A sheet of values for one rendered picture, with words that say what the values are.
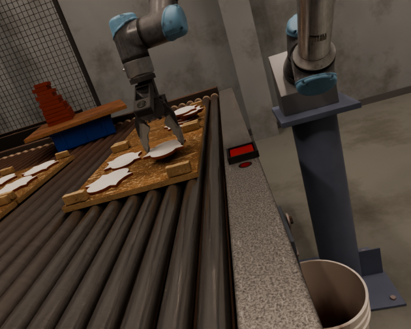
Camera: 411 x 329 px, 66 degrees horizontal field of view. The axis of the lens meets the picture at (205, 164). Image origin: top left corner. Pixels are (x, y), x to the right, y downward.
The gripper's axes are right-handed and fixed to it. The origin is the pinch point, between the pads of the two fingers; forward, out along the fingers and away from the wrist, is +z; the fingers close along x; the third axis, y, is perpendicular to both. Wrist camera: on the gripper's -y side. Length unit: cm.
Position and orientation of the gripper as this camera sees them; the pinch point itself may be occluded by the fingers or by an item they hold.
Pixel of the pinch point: (164, 147)
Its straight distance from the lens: 89.7
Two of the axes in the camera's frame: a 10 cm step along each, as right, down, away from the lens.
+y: 0.4, -3.2, 9.5
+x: -9.6, 2.6, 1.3
